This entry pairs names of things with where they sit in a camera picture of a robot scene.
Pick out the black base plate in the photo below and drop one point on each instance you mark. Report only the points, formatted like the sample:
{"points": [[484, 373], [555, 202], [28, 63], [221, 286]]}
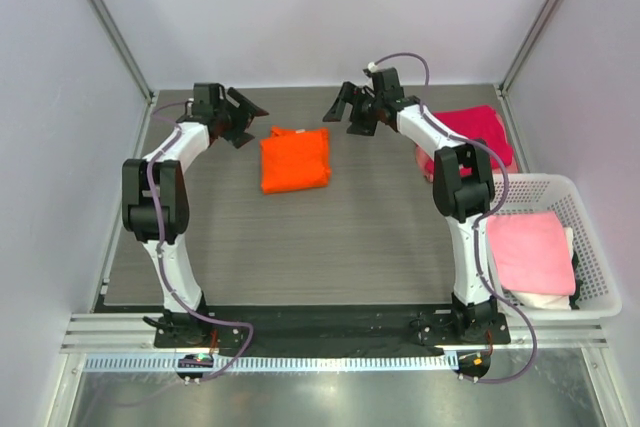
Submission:
{"points": [[327, 331]]}

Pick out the white plastic basket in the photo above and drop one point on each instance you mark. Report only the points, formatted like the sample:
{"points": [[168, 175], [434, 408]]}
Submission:
{"points": [[533, 193]]}

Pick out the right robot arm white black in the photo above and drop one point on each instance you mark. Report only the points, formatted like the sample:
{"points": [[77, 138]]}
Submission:
{"points": [[462, 186]]}

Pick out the right aluminium frame post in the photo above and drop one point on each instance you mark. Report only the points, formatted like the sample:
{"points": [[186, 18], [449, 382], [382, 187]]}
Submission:
{"points": [[541, 21]]}

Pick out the folded magenta t shirt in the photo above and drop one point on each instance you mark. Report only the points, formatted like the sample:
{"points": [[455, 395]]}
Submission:
{"points": [[482, 122]]}

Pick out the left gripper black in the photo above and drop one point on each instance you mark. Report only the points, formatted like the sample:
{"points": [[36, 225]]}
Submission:
{"points": [[246, 109]]}

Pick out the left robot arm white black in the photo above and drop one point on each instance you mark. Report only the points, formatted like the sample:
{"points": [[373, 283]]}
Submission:
{"points": [[156, 210]]}

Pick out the orange t shirt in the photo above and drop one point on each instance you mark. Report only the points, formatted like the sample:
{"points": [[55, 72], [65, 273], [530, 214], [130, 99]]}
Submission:
{"points": [[294, 160]]}

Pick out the white slotted cable duct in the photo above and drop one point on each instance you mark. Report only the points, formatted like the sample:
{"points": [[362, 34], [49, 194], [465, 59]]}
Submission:
{"points": [[199, 363]]}

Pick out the black garment in basket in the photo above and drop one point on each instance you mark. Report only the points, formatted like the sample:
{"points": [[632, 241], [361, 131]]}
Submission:
{"points": [[575, 297]]}

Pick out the light pink t shirt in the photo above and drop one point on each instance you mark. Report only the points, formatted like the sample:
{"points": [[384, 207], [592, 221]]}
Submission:
{"points": [[531, 253]]}

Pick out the left aluminium frame post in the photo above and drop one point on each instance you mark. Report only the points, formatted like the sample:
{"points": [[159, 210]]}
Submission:
{"points": [[113, 33]]}

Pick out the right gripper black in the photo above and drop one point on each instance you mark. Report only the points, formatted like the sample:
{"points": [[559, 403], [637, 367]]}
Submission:
{"points": [[346, 94]]}

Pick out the aluminium frame post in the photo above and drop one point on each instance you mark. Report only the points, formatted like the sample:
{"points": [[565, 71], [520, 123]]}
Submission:
{"points": [[113, 33], [541, 21]]}

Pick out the folded salmon pink t shirt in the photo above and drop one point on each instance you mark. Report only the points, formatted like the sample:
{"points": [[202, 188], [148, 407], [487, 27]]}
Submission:
{"points": [[425, 163]]}

